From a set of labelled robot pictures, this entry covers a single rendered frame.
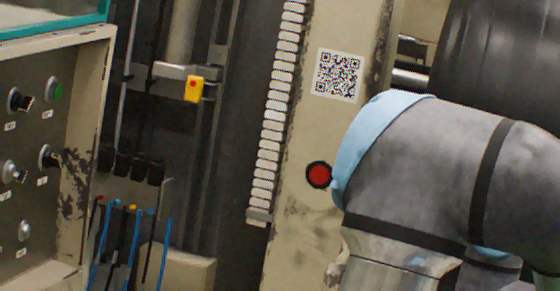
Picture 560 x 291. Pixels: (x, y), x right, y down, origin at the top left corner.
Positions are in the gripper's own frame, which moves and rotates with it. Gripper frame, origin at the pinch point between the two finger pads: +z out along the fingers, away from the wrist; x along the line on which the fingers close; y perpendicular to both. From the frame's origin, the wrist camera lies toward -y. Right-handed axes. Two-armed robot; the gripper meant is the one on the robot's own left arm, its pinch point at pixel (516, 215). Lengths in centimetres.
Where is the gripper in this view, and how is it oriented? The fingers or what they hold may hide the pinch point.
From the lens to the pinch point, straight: 176.4
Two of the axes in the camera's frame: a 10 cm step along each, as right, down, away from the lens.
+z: 2.6, -0.3, 9.7
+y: 2.0, -9.8, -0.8
